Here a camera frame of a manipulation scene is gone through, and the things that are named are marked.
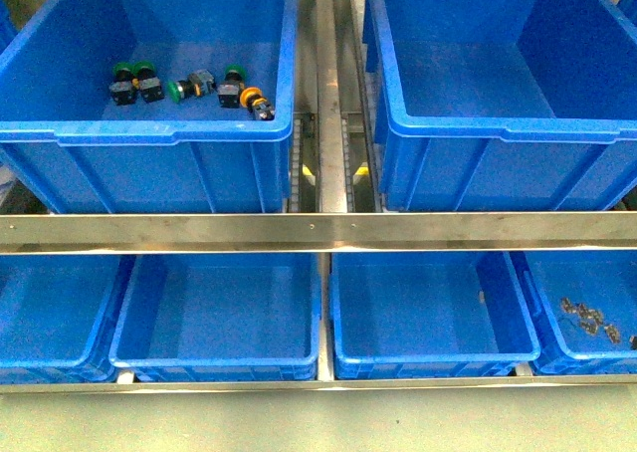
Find small dark metal parts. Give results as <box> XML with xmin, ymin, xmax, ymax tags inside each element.
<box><xmin>557</xmin><ymin>297</ymin><xmax>636</xmax><ymax>352</ymax></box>

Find empty upper blue bin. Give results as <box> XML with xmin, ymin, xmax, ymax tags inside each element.
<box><xmin>362</xmin><ymin>0</ymin><xmax>636</xmax><ymax>212</ymax></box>

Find steel lower shelf rail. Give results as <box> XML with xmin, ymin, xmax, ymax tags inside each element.
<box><xmin>1</xmin><ymin>374</ymin><xmax>636</xmax><ymax>395</ymax></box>

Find green push button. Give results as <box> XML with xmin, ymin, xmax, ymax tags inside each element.
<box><xmin>133</xmin><ymin>61</ymin><xmax>164</xmax><ymax>104</ymax></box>
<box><xmin>217</xmin><ymin>64</ymin><xmax>247</xmax><ymax>109</ymax></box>
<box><xmin>108</xmin><ymin>62</ymin><xmax>137</xmax><ymax>107</ymax></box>

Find blue bin with buttons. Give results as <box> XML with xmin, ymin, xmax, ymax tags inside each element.
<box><xmin>1</xmin><ymin>0</ymin><xmax>298</xmax><ymax>213</ymax></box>

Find steel shelf rail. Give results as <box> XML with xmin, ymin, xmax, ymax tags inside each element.
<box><xmin>1</xmin><ymin>374</ymin><xmax>636</xmax><ymax>395</ymax></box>
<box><xmin>1</xmin><ymin>212</ymin><xmax>636</xmax><ymax>255</ymax></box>

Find lower far left blue bin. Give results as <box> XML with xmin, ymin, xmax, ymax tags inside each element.
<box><xmin>1</xmin><ymin>255</ymin><xmax>134</xmax><ymax>385</ymax></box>

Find green push button lying sideways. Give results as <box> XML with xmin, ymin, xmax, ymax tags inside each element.
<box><xmin>166</xmin><ymin>70</ymin><xmax>216</xmax><ymax>104</ymax></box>

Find lower far right blue bin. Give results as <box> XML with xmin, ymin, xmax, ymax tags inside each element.
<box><xmin>510</xmin><ymin>250</ymin><xmax>636</xmax><ymax>375</ymax></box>

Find lower middle right blue bin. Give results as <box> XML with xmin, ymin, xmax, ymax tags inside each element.
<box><xmin>330</xmin><ymin>251</ymin><xmax>540</xmax><ymax>380</ymax></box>

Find green push button far left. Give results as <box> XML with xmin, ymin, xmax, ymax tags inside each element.
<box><xmin>108</xmin><ymin>62</ymin><xmax>137</xmax><ymax>107</ymax></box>

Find yellow push button lying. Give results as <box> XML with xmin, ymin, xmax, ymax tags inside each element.
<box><xmin>240</xmin><ymin>87</ymin><xmax>276</xmax><ymax>121</ymax></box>

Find green push button right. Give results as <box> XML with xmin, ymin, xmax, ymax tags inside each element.
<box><xmin>217</xmin><ymin>64</ymin><xmax>247</xmax><ymax>109</ymax></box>

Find lower middle left blue bin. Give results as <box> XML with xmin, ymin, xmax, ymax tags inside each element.
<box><xmin>108</xmin><ymin>253</ymin><xmax>321</xmax><ymax>382</ymax></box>

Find steel divider rail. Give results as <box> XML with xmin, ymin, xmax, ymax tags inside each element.
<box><xmin>288</xmin><ymin>0</ymin><xmax>379</xmax><ymax>213</ymax></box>

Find steel front shelf rail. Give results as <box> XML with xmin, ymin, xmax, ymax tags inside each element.
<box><xmin>1</xmin><ymin>212</ymin><xmax>636</xmax><ymax>255</ymax></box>

